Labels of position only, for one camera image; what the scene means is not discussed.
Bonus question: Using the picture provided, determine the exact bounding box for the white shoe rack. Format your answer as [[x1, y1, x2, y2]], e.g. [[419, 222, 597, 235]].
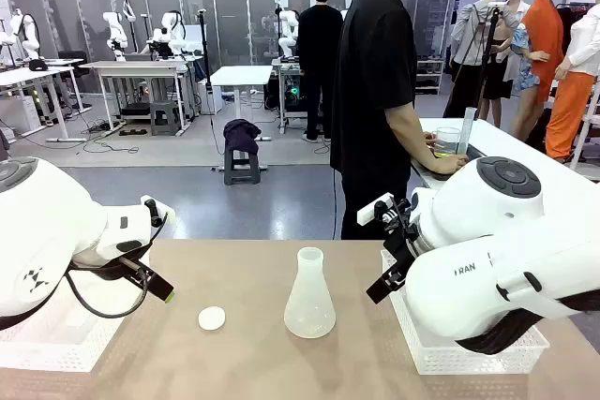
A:
[[414, 57, 445, 96]]

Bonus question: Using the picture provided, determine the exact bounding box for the grey step stool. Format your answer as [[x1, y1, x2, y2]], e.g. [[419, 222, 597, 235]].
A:
[[149, 100, 182, 137]]

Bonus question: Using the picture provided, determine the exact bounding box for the background person in black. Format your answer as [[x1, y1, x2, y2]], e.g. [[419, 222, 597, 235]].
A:
[[296, 0, 345, 144]]

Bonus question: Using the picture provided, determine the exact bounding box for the figure in blue floral dress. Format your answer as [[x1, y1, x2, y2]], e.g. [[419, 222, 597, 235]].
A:
[[503, 0, 546, 139]]

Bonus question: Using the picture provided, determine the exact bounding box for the white round flask cap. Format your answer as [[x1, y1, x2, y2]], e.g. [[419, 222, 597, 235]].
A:
[[198, 305, 227, 331]]

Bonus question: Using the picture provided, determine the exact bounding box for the white desk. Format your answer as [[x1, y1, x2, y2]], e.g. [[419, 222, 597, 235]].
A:
[[0, 64, 88, 144]]

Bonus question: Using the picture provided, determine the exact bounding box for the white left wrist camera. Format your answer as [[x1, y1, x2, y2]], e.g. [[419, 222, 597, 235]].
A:
[[140, 194, 177, 229]]

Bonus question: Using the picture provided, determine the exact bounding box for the black camera tripod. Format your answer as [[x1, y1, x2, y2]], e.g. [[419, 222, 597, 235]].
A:
[[442, 1, 505, 121]]

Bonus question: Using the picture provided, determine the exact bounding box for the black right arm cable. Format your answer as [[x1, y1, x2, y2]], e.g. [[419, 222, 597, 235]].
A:
[[455, 294, 600, 356]]

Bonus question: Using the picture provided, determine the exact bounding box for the person's right forearm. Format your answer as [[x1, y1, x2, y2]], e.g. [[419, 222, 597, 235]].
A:
[[386, 103, 445, 171]]

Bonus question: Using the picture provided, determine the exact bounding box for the small white table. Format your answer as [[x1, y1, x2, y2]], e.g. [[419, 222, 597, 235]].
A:
[[210, 65, 275, 141]]

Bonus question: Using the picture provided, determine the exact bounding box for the clear plastic graduated cylinder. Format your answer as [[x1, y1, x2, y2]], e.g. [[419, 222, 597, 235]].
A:
[[457, 107, 477, 157]]

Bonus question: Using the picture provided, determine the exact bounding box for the dark cloth bundle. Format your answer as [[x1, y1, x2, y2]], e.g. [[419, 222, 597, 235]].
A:
[[222, 118, 263, 156]]

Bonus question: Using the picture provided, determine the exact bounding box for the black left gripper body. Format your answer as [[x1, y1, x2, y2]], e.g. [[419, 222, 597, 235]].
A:
[[69, 254, 144, 282]]

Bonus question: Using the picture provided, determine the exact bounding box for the mannequin in orange trousers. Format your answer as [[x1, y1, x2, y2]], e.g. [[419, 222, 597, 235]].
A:
[[545, 8, 600, 163]]

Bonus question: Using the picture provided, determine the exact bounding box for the person's right hand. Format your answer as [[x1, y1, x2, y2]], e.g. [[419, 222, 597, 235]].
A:
[[423, 154, 471, 176]]

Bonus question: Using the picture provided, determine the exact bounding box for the clear plastic measuring jug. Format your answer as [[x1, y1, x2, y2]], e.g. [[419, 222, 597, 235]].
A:
[[434, 126, 463, 159]]

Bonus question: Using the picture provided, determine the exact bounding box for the translucent plastic Erlenmeyer flask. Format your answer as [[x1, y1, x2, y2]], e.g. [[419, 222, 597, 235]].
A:
[[283, 246, 338, 339]]

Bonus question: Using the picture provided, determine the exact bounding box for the black plastic tray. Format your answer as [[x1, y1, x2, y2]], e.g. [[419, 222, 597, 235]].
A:
[[421, 144, 489, 182]]

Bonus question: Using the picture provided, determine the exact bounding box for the metal cart with computer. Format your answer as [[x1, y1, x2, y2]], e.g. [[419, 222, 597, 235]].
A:
[[271, 57, 307, 135]]

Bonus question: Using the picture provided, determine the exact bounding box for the mannequin in orange coat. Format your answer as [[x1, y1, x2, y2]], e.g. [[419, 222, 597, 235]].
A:
[[510, 0, 571, 140]]

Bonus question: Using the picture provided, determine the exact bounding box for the person in black T-shirt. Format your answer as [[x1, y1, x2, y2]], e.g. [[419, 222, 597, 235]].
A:
[[329, 0, 470, 241]]

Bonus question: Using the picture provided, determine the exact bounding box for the white perforated plastic basket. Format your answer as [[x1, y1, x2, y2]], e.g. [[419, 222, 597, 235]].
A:
[[0, 249, 152, 373], [380, 248, 550, 376]]

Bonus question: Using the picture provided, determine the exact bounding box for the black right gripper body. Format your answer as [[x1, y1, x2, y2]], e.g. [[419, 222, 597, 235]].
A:
[[382, 219, 426, 279]]

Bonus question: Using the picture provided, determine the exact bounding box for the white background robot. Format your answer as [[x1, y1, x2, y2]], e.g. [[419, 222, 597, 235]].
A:
[[148, 10, 188, 57], [7, 7, 42, 65], [102, 10, 130, 64], [276, 7, 302, 62]]

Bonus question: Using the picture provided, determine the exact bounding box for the beige desk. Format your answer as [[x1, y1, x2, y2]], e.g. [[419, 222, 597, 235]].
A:
[[78, 59, 192, 138]]

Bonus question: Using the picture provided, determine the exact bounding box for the mannequin in grey shirt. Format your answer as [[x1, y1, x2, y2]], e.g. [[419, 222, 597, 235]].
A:
[[448, 0, 522, 121]]

